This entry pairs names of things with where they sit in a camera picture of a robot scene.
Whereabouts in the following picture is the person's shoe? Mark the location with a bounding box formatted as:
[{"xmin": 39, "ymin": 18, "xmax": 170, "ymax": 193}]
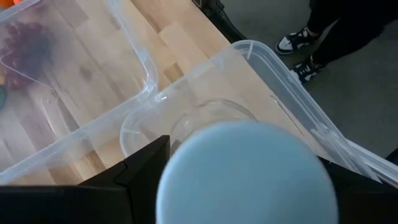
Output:
[
  {"xmin": 290, "ymin": 55, "xmax": 326, "ymax": 85},
  {"xmin": 274, "ymin": 26, "xmax": 318, "ymax": 55}
]

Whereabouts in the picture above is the clear plastic container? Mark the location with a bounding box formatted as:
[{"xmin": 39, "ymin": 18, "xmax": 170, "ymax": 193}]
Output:
[
  {"xmin": 0, "ymin": 0, "xmax": 161, "ymax": 186},
  {"xmin": 119, "ymin": 39, "xmax": 398, "ymax": 191}
]

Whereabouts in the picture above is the pale blue round object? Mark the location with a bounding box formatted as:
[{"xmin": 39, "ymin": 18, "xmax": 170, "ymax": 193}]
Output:
[{"xmin": 119, "ymin": 98, "xmax": 340, "ymax": 224}]

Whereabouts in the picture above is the person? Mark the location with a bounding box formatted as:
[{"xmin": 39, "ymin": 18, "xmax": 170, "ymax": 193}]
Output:
[{"xmin": 274, "ymin": 0, "xmax": 398, "ymax": 85}]

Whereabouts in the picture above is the purple grape bunch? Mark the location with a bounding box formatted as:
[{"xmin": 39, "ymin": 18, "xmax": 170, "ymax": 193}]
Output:
[{"xmin": 0, "ymin": 21, "xmax": 54, "ymax": 91}]

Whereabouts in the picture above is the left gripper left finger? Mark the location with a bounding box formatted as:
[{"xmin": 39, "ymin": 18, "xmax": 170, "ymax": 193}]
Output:
[{"xmin": 0, "ymin": 135, "xmax": 171, "ymax": 224}]

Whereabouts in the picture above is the black table frame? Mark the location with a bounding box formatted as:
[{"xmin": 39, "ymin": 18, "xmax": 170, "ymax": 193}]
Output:
[{"xmin": 192, "ymin": 0, "xmax": 248, "ymax": 43}]

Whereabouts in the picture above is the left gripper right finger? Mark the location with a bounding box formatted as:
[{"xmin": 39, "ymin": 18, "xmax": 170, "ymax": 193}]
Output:
[{"xmin": 319, "ymin": 157, "xmax": 398, "ymax": 224}]

